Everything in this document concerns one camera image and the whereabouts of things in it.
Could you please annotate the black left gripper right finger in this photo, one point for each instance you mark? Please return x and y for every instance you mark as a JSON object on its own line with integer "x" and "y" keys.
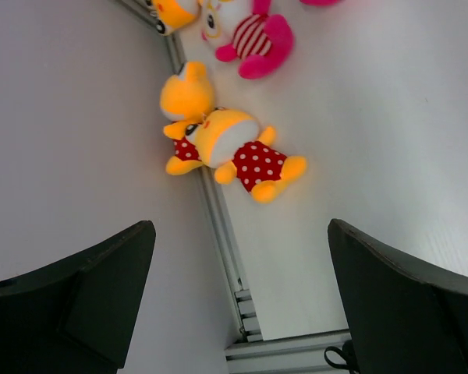
{"x": 405, "y": 315}

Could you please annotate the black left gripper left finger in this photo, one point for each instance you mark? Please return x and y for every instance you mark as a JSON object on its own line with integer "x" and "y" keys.
{"x": 78, "y": 314}

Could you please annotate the orange plush polka dress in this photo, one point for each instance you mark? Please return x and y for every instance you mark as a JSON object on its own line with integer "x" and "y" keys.
{"x": 234, "y": 145}

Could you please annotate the orange plush left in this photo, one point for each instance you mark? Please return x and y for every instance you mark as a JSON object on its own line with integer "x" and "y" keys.
{"x": 185, "y": 99}

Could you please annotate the orange plush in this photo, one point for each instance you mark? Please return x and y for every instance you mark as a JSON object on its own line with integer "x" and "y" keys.
{"x": 185, "y": 99}
{"x": 171, "y": 15}

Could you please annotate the pink panda plush middle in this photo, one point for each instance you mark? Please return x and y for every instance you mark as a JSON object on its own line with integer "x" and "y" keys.
{"x": 247, "y": 31}

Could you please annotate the pink panda plush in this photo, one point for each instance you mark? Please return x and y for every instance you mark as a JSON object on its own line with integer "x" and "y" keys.
{"x": 247, "y": 31}
{"x": 320, "y": 3}

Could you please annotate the orange plush rear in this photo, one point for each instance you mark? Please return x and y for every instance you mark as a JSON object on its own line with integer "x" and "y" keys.
{"x": 171, "y": 15}

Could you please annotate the pink panda plush rear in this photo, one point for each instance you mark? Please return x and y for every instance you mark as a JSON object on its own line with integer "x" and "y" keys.
{"x": 320, "y": 3}

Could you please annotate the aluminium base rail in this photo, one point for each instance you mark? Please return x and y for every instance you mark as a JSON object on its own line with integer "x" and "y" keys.
{"x": 292, "y": 355}

